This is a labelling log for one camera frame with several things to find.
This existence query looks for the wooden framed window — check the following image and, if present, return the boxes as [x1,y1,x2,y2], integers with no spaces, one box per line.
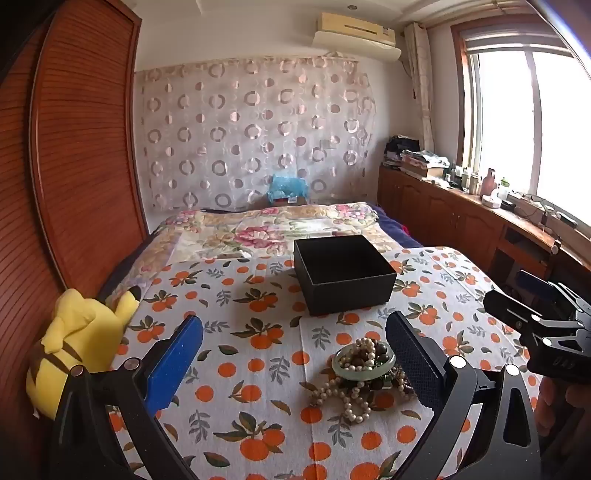
[450,18,591,217]

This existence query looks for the circle patterned sheer curtain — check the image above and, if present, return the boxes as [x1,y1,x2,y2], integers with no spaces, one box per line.
[134,53,379,213]

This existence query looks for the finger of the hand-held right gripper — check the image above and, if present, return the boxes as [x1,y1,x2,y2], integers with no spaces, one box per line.
[482,288,587,356]
[516,270,578,315]

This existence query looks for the black square box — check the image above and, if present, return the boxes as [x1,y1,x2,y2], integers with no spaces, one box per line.
[294,234,398,317]

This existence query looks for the long wooden cabinet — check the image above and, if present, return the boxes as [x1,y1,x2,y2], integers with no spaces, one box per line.
[378,164,591,296]

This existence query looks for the yellow plush toy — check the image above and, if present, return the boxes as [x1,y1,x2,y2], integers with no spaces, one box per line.
[25,286,141,421]

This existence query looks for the wall air conditioner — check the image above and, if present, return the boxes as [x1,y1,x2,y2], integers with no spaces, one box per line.
[313,12,402,63]

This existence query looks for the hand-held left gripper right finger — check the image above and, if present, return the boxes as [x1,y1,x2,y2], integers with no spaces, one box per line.
[385,311,542,480]

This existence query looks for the purple blanket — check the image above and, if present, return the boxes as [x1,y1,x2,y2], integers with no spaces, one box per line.
[372,205,423,250]

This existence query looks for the pile of dark clothes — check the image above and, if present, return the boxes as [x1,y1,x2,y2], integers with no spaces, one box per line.
[383,135,421,168]

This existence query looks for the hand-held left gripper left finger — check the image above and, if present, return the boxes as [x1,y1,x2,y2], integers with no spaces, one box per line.
[48,315,205,480]

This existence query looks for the stack of books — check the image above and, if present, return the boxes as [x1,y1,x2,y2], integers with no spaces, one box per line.
[399,148,451,182]

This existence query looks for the person's right hand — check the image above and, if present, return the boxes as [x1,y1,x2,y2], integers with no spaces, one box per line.
[536,376,591,441]

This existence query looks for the orange fruit print blanket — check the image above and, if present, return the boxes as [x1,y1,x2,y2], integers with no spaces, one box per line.
[99,247,546,480]

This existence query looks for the pale green jade bangle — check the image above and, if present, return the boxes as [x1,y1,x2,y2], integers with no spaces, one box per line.
[331,344,397,380]

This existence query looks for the pale window curtain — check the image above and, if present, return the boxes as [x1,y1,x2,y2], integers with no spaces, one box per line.
[404,21,437,153]

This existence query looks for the blue plastic bag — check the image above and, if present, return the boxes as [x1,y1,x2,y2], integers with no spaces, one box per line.
[268,174,308,199]

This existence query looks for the dark bead bracelet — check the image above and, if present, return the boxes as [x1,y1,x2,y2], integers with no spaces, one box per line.
[379,368,415,400]

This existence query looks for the floral quilt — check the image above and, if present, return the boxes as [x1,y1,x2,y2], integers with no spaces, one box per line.
[124,202,386,278]

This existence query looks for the wooden slatted wardrobe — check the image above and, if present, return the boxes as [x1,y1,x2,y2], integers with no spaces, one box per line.
[0,0,151,480]

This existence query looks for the white pearl necklace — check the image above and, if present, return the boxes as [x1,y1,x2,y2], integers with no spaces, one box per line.
[308,337,403,425]

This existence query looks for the group of small bottles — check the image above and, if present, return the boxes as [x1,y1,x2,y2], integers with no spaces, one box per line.
[445,162,481,192]

